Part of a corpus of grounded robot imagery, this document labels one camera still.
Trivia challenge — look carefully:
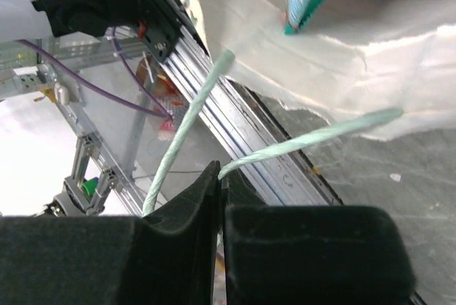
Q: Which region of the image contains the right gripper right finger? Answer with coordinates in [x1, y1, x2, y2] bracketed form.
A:
[222, 171, 416, 304]

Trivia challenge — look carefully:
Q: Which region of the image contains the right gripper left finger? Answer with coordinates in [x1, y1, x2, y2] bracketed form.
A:
[1, 161, 220, 304]

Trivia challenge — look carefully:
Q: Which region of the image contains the green white paper bag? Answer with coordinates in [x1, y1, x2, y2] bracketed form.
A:
[142, 0, 456, 217]

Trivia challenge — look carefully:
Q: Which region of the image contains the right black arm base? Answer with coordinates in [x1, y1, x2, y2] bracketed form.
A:
[138, 0, 204, 62]

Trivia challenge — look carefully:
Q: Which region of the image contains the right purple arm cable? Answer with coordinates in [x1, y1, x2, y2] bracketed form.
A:
[17, 26, 174, 119]

